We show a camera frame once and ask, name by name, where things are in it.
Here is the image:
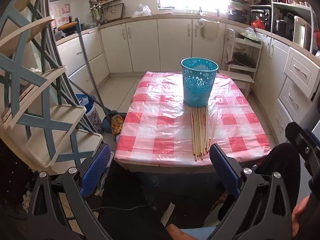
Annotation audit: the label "bag of green vegetables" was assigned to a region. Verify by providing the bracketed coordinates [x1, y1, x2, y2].
[239, 27, 261, 42]

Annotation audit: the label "beige low table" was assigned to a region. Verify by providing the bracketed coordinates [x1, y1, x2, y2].
[115, 152, 265, 174]

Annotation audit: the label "black toaster oven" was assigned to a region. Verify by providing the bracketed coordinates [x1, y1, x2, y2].
[250, 4, 272, 32]

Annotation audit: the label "white cloth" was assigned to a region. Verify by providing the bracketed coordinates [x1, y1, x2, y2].
[21, 190, 33, 213]

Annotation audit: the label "wall utensil rack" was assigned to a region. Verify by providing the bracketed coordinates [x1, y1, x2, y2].
[89, 0, 125, 27]

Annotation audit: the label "black cooking pot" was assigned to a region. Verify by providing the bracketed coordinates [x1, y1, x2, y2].
[275, 17, 294, 39]

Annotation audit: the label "patterned yellow slipper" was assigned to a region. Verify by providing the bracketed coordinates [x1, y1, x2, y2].
[111, 114, 125, 136]

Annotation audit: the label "bundle of wooden chopsticks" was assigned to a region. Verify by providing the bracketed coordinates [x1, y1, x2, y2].
[189, 106, 209, 161]

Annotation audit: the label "black frying pan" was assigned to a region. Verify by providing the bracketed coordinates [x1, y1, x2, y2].
[232, 52, 257, 68]

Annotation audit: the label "black cable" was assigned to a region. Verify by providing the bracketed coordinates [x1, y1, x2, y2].
[92, 204, 150, 213]

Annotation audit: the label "dark metal pole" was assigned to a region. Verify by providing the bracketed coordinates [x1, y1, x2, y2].
[66, 77, 112, 118]

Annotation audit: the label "person's left hand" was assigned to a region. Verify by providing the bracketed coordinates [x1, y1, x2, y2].
[166, 224, 193, 240]

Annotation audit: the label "beige blue shelf rack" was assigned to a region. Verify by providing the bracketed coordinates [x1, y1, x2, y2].
[0, 0, 104, 175]

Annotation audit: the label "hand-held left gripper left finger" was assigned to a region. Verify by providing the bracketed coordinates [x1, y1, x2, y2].
[26, 144, 112, 240]

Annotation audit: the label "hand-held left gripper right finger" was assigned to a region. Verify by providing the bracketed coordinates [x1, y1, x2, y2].
[209, 144, 299, 240]

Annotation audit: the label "stack of pots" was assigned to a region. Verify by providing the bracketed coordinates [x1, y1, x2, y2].
[227, 0, 250, 23]

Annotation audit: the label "pink wall poster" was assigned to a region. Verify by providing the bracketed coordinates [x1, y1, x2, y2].
[49, 2, 71, 29]

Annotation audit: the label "white microwave oven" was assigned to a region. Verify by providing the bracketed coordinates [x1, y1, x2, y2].
[271, 1, 318, 53]

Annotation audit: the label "grey mop with blue grip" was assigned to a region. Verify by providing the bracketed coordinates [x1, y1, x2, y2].
[74, 17, 118, 133]

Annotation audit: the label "white paper scrap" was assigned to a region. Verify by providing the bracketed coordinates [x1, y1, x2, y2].
[162, 202, 176, 221]

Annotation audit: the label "metal faucet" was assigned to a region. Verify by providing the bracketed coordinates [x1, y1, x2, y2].
[199, 6, 220, 17]

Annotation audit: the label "teal perforated bucket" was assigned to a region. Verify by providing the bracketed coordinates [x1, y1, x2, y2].
[181, 57, 219, 107]

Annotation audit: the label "floral trash bin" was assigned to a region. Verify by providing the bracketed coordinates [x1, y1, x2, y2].
[75, 94, 97, 133]

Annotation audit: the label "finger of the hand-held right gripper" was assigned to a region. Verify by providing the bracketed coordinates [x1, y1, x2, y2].
[285, 121, 317, 161]
[304, 127, 320, 155]

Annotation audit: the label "white shelving unit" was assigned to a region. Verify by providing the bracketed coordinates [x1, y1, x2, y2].
[222, 29, 263, 77]

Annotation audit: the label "pink white checkered tablecloth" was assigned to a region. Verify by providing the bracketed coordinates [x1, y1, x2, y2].
[114, 71, 272, 167]

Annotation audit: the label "beige countertop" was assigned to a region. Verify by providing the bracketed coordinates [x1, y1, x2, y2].
[55, 12, 320, 67]

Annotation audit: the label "light blue garment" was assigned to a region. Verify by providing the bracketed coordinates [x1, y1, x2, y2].
[180, 226, 216, 240]

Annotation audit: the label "white drawer unit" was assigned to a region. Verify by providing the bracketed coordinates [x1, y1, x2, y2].
[274, 47, 320, 143]

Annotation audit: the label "person's right hand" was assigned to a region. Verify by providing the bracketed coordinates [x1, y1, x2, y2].
[292, 194, 312, 233]

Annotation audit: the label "white hanging bin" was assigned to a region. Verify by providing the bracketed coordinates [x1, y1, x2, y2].
[197, 18, 220, 40]

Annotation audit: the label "white thermos pot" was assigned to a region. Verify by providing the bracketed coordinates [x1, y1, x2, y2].
[293, 16, 311, 51]

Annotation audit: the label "white plastic bag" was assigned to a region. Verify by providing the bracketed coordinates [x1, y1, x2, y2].
[132, 4, 152, 18]

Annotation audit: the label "white kitchen cabinets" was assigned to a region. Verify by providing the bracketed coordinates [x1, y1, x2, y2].
[54, 17, 320, 143]

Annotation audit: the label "red plastic bag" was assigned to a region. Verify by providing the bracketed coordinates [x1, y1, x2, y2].
[251, 19, 266, 30]

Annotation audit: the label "griddle pan with orange handle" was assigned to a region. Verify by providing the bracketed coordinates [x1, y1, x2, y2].
[58, 22, 78, 35]

